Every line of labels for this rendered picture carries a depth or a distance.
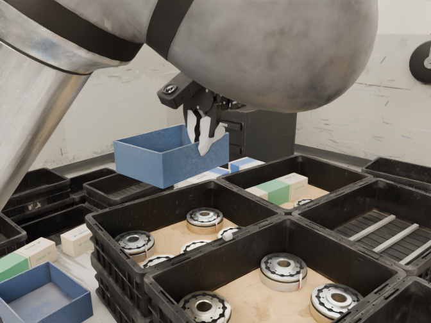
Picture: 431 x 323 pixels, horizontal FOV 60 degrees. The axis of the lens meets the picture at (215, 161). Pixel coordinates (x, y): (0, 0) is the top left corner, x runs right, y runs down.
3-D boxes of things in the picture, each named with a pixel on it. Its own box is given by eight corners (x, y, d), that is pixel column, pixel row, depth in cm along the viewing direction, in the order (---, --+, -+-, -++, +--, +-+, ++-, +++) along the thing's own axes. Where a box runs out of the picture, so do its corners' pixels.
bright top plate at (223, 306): (202, 340, 64) (202, 337, 63) (165, 311, 70) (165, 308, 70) (241, 310, 70) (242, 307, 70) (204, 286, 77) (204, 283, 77)
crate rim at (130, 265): (140, 286, 69) (139, 275, 69) (83, 223, 92) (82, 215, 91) (287, 222, 92) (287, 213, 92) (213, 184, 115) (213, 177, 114)
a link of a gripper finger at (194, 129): (214, 149, 81) (219, 107, 77) (194, 156, 76) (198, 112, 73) (204, 144, 82) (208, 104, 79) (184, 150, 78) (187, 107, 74)
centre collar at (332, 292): (340, 312, 69) (341, 309, 69) (319, 297, 73) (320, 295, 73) (357, 302, 72) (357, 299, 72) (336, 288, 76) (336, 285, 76)
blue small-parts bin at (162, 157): (163, 189, 70) (160, 153, 68) (115, 172, 80) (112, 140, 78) (229, 162, 85) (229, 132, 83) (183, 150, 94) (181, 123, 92)
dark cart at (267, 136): (242, 246, 249) (246, 112, 219) (194, 223, 277) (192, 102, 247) (290, 215, 291) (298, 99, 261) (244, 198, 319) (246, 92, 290)
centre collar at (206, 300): (203, 322, 67) (203, 319, 67) (185, 308, 70) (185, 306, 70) (222, 308, 70) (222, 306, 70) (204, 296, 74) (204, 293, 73)
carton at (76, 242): (122, 222, 135) (120, 206, 133) (133, 226, 132) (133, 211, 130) (63, 252, 117) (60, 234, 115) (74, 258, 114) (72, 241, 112)
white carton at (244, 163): (228, 181, 172) (228, 162, 169) (245, 174, 180) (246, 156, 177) (261, 194, 158) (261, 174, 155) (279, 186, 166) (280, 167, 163)
